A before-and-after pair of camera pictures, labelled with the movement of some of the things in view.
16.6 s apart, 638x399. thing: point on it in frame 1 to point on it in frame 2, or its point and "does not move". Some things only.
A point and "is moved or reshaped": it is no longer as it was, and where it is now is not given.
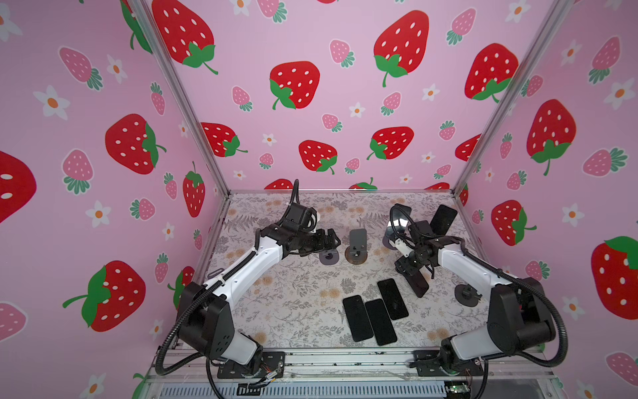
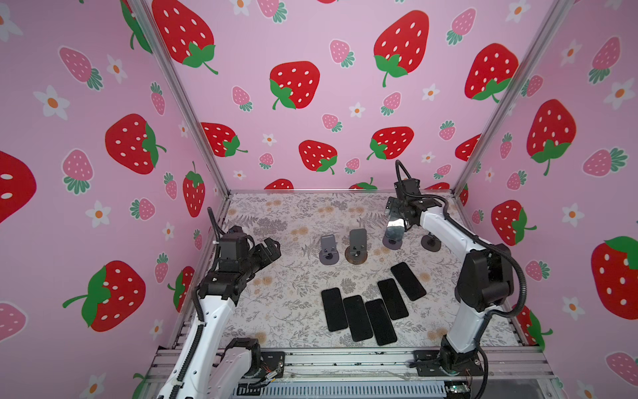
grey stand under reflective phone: (386, 243) does not move
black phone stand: (442, 219) is moved or reshaped
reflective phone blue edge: (398, 220) does not move
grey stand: (329, 258) does not move
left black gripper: (321, 245) to (273, 253)
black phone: (418, 283) is moved or reshaped
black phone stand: (393, 299) does not move
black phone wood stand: (380, 322) does not move
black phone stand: (357, 318) does not move
